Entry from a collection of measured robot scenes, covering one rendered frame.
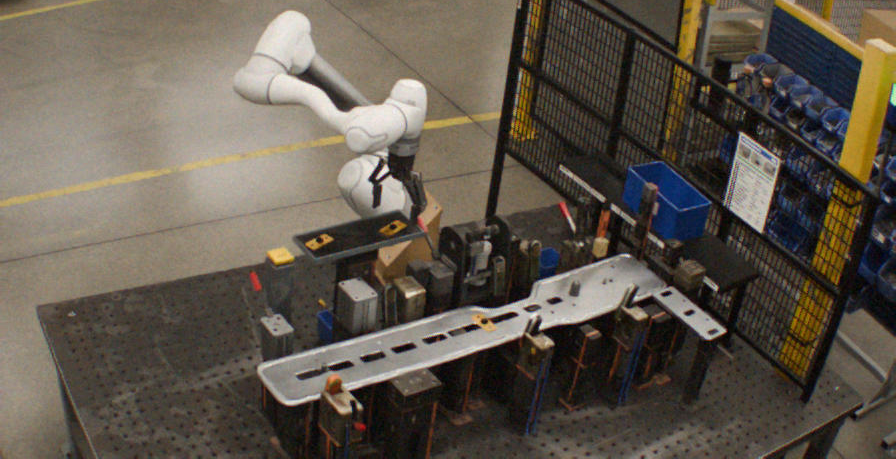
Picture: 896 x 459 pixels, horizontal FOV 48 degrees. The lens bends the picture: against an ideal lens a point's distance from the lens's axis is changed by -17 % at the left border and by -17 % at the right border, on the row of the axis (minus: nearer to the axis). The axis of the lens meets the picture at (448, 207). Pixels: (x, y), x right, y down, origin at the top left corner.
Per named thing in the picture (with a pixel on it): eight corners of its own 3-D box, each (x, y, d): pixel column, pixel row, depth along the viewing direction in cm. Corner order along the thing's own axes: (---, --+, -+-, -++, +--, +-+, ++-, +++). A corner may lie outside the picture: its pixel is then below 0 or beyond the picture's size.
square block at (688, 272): (665, 363, 384) (691, 275, 366) (651, 351, 390) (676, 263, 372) (681, 356, 389) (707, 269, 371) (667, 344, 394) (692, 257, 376)
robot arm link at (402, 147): (406, 143, 329) (404, 162, 332) (427, 133, 336) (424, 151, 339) (381, 131, 333) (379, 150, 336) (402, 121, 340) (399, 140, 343)
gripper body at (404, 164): (381, 148, 337) (378, 177, 341) (405, 160, 333) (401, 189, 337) (398, 140, 342) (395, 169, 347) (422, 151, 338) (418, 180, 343)
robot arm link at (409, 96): (399, 119, 341) (372, 134, 331) (405, 70, 333) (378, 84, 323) (431, 132, 336) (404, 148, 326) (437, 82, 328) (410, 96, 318)
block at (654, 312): (635, 394, 368) (656, 325, 354) (615, 376, 376) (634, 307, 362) (655, 384, 373) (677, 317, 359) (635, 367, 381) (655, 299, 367)
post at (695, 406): (691, 414, 360) (715, 345, 346) (670, 397, 368) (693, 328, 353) (703, 408, 364) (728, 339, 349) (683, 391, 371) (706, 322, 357)
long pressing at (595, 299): (289, 414, 297) (289, 410, 297) (250, 366, 313) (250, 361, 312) (671, 288, 372) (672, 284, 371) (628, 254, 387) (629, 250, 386)
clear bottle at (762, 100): (757, 136, 377) (768, 85, 367) (745, 128, 382) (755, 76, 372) (768, 134, 381) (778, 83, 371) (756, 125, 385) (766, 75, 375)
